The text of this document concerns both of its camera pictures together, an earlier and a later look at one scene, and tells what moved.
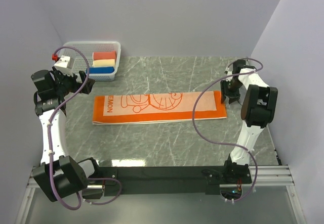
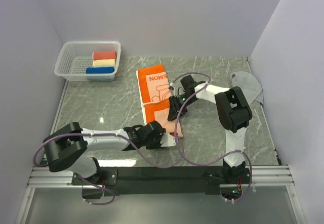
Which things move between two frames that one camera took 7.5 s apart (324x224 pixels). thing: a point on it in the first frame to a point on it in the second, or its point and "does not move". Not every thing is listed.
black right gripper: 223,89 to 173,111
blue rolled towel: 100,70 does not move
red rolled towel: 104,55 does not move
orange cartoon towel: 144,108 to 154,90
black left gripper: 72,78 to 158,145
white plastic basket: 104,58 does not move
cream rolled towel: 104,62 does not move
